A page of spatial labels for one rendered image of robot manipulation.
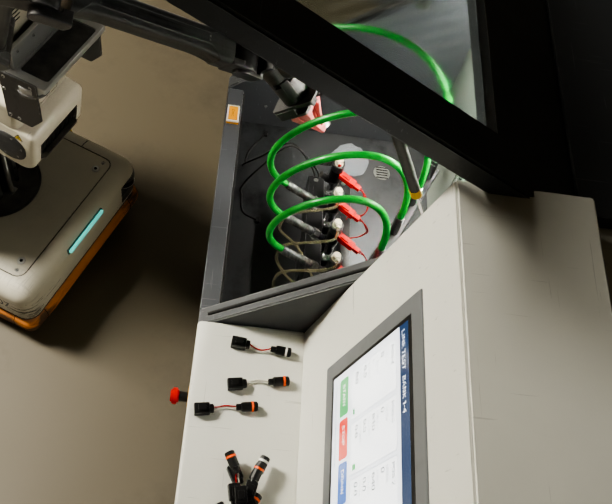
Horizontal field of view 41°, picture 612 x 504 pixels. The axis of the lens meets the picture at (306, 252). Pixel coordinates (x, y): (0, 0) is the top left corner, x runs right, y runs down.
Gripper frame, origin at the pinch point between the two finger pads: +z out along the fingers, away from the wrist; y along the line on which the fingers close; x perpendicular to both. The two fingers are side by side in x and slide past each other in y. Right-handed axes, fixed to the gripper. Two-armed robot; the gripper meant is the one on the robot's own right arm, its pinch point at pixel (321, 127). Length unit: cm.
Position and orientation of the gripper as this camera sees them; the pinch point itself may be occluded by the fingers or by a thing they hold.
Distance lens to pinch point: 169.3
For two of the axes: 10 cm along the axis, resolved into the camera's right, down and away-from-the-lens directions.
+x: 3.2, -7.9, 5.3
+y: 7.6, -1.2, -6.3
